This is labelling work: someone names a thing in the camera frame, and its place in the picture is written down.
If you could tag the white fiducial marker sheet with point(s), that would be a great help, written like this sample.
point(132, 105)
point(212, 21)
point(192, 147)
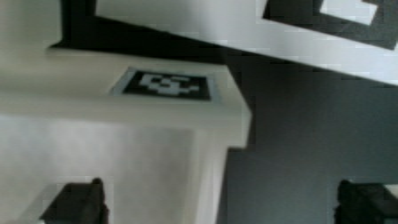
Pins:
point(331, 33)

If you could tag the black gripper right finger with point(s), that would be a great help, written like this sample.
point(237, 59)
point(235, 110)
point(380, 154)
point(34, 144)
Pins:
point(366, 203)

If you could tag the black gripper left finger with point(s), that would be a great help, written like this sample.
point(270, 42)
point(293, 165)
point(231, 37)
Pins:
point(78, 207)

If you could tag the white drawer tray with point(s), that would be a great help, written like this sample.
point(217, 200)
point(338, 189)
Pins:
point(109, 116)

